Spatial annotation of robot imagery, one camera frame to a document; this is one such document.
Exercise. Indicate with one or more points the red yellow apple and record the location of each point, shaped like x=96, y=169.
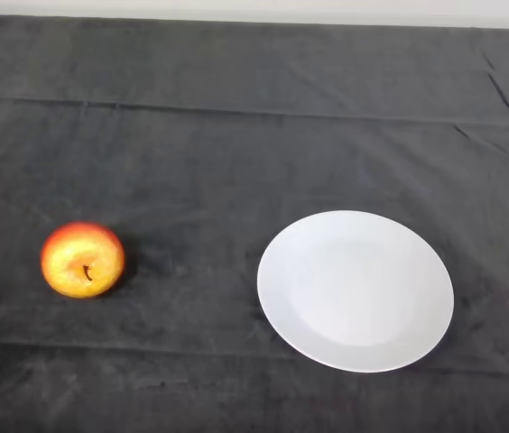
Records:
x=78, y=252

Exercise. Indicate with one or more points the white round plate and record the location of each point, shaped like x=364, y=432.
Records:
x=354, y=293

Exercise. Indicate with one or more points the black cloth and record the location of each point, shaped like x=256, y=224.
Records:
x=191, y=158

